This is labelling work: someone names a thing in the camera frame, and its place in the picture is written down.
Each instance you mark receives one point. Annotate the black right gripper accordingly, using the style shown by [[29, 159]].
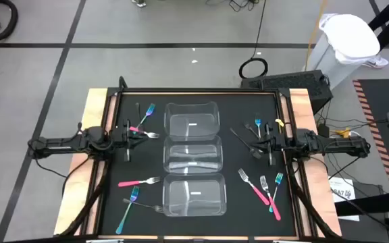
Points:
[[277, 145]]

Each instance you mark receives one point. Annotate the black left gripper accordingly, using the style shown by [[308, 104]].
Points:
[[120, 140]]

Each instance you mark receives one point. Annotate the black metal fork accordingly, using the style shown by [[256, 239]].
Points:
[[138, 111], [140, 204], [249, 128], [240, 137]]

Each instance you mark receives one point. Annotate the rainbow metal fork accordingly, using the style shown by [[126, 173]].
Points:
[[127, 211], [147, 114], [277, 184], [258, 125]]

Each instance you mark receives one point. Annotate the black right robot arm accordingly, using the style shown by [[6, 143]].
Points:
[[333, 145]]

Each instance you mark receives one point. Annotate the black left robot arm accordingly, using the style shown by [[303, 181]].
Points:
[[63, 143]]

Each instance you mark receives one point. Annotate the black table mat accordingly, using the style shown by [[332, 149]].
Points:
[[147, 162]]

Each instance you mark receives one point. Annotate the yellow gripper tag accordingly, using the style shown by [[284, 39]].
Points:
[[279, 122]]

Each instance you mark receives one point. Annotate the clear plastic bin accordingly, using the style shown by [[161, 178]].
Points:
[[194, 202], [192, 148], [192, 114]]

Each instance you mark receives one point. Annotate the black power adapter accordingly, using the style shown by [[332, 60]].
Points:
[[323, 130]]

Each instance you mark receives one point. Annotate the black perforated computer case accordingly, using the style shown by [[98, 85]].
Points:
[[292, 82]]

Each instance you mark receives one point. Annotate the yellow plug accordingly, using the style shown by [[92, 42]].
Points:
[[342, 132]]

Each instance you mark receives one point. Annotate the white paper sign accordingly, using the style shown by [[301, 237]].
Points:
[[339, 185]]

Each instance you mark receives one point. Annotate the black metal beam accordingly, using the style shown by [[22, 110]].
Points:
[[377, 202]]

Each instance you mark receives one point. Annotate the black floor mat striped edge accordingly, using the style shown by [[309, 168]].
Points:
[[383, 98]]

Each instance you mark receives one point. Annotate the trash can with white bag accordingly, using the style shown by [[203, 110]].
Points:
[[350, 37]]

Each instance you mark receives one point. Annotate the black curved bracket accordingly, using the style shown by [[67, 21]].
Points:
[[122, 82]]

